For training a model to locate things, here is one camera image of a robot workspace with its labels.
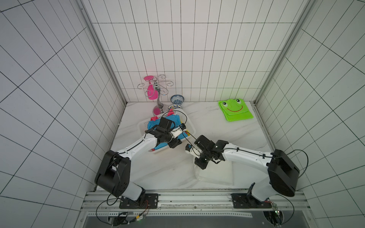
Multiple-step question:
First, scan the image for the blue raincoat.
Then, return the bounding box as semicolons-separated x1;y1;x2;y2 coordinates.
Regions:
146;115;187;151

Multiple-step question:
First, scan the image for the right base cable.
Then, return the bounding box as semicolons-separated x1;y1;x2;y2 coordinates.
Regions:
267;149;310;226

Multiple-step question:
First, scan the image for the silver cup holder stand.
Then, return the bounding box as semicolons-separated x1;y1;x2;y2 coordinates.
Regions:
137;74;174;116

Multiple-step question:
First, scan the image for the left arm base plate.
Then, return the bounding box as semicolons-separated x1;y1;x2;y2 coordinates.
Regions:
119;193;159;209

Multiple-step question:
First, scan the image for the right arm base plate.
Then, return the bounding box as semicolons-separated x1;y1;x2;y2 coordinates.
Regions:
231;193;272;209

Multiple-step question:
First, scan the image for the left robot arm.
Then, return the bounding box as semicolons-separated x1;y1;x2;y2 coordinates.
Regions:
95;117;186;201

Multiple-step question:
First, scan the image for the blue patterned bowl front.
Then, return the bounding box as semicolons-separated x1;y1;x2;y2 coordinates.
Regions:
167;104;182;112

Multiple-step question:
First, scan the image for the blue patterned bowl rear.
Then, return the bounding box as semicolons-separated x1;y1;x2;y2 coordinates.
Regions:
170;95;184;105

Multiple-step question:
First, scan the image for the aluminium mounting rail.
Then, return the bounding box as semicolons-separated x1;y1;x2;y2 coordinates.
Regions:
81;189;310;220

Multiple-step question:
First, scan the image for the white plastic basket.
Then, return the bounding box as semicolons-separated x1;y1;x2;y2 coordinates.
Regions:
131;109;195;155

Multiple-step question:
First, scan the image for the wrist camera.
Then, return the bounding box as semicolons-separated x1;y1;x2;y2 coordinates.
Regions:
170;123;186;138
185;144;200;158

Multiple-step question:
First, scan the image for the pink cup on stand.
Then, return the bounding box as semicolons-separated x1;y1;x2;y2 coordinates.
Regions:
144;76;158;100

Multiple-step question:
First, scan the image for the pink rabbit raincoat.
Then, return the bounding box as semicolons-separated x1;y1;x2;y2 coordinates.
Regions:
150;110;175;121

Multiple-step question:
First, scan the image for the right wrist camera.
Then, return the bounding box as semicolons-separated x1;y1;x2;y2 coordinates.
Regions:
185;144;200;158

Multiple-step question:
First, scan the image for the base cable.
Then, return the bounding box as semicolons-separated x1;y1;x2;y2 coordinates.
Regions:
267;149;310;226
95;193;150;226

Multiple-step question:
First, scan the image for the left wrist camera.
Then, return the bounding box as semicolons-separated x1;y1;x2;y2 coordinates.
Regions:
170;123;186;138

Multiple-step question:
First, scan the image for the left base cable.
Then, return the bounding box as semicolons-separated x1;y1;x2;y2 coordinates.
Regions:
95;193;150;226

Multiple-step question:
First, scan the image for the green frog raincoat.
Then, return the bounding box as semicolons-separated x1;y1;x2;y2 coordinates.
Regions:
218;98;254;122

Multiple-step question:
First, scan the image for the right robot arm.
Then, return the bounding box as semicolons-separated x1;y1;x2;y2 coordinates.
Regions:
194;135;299;201

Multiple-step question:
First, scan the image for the blue patterned bowl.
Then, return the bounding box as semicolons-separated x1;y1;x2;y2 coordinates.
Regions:
167;104;182;112
170;95;184;105

